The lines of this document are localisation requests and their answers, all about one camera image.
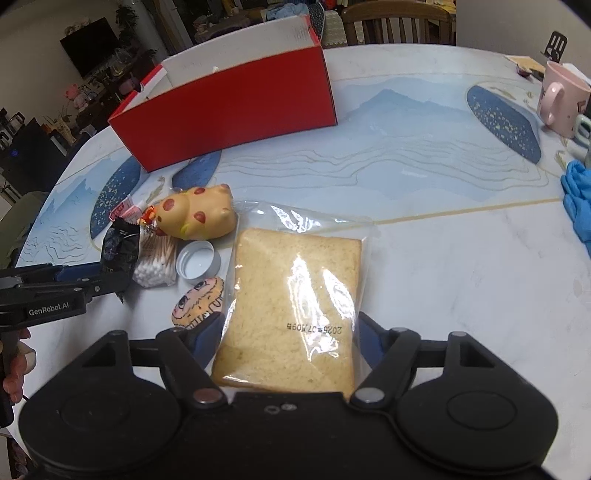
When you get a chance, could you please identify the person's left hand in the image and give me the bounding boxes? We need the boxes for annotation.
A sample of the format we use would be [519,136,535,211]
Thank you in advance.
[1,327,38,404]

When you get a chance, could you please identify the dark television cabinet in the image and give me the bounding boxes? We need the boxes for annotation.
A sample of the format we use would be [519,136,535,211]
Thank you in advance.
[69,48,158,132]

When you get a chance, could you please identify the dark dotted cloth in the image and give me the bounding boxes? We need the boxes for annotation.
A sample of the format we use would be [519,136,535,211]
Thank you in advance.
[307,0,326,42]

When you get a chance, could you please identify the pale green mug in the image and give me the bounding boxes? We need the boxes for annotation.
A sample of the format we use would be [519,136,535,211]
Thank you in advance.
[573,114,591,160]

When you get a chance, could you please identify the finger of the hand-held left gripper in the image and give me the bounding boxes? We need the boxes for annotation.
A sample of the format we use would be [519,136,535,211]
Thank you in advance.
[14,262,106,283]
[60,271,136,298]

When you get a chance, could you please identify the pink plush toy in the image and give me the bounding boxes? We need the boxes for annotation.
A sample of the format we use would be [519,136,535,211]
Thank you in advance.
[65,85,93,109]

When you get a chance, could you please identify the black cabinet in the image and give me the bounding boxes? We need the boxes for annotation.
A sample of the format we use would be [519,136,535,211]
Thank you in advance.
[0,117,70,195]

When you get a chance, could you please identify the light blue clothes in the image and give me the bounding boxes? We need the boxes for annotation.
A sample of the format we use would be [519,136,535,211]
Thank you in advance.
[265,0,315,21]

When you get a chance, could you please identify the round cartoon face toy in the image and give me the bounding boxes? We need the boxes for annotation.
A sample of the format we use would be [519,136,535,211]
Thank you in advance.
[172,277,225,329]

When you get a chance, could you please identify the wooden chair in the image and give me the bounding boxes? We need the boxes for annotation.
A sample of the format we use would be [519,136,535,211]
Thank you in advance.
[341,0,455,47]

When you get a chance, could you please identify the cotton swab bag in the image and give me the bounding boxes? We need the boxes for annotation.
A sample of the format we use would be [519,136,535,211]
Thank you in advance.
[133,233,178,289]

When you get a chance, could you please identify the black television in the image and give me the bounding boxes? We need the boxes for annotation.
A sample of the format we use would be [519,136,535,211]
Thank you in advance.
[60,16,122,78]

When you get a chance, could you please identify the green houseplant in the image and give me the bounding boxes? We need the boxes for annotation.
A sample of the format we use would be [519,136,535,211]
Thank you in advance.
[115,4,139,35]

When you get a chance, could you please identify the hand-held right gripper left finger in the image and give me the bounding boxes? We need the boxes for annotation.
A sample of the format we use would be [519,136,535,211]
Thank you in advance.
[81,314,229,409]

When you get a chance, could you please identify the blue cloth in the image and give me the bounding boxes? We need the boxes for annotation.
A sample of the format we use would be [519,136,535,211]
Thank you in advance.
[561,161,591,259]

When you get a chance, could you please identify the black snack packet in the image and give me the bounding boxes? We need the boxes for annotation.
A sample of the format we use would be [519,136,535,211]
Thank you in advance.
[100,218,140,296]

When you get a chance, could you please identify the pink mug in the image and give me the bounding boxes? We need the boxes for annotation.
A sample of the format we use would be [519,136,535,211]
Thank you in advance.
[537,60,591,138]

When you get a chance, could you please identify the white bottle cap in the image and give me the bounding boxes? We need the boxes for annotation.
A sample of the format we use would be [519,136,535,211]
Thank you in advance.
[176,241,221,283]

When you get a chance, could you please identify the yellow spotted hippo toy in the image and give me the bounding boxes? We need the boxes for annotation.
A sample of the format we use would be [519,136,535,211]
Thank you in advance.
[154,183,238,241]

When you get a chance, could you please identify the cream yellow sofa blanket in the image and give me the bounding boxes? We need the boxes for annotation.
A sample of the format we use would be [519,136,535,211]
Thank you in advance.
[323,10,345,49]

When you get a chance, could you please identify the clear plastic packet yellow card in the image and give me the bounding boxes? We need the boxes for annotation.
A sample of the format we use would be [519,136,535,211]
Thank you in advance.
[210,199,379,395]

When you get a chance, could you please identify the red white candy wrapper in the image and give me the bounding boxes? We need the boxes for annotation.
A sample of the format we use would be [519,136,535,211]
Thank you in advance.
[108,196,146,227]

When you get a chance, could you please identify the small orange keychain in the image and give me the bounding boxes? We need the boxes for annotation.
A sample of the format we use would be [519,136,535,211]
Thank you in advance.
[141,206,162,236]

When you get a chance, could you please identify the white cardboard box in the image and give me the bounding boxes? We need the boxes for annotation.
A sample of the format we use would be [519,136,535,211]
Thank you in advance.
[107,14,338,172]

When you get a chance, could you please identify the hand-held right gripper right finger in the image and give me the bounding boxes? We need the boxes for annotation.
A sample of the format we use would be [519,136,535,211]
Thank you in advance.
[350,313,497,411]

